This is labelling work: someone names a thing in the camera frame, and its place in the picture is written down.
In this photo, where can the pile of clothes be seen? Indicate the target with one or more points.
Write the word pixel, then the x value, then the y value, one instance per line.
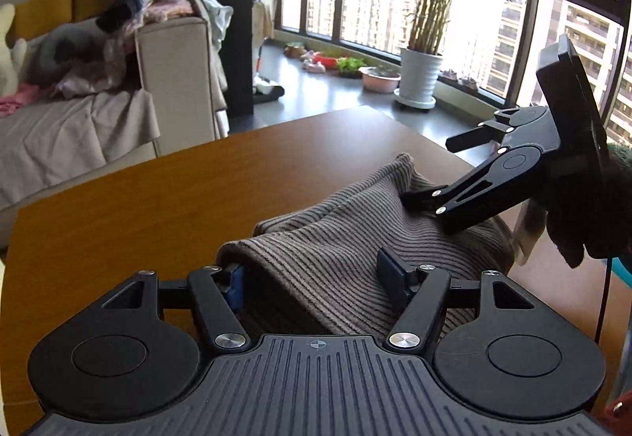
pixel 162 46

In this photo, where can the pink metal bowl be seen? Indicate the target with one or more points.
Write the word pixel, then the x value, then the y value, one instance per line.
pixel 379 80

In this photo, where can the white plant pot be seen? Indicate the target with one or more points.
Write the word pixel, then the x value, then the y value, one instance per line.
pixel 419 73

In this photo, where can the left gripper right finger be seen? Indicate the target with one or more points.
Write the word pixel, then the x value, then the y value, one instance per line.
pixel 418 297

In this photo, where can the grey neck pillow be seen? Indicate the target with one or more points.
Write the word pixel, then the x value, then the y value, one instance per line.
pixel 63 48

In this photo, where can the yellow back cushion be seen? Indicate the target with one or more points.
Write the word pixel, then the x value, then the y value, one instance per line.
pixel 34 18

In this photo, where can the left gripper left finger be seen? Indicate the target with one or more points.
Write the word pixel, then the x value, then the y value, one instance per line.
pixel 217 326

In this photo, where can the beige sofa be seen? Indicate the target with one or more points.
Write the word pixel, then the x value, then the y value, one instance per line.
pixel 50 144

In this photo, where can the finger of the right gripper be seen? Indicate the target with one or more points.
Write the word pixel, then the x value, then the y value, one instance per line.
pixel 498 184
pixel 511 128

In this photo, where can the white plush duck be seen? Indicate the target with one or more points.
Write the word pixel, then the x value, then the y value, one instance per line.
pixel 12 60

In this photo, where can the green toy vegetables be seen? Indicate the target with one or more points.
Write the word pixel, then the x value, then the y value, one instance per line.
pixel 350 67

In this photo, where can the gloved right hand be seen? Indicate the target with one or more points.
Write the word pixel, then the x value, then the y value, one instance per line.
pixel 595 223

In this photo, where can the grey striped knit garment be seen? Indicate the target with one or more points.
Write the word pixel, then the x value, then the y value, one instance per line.
pixel 315 269

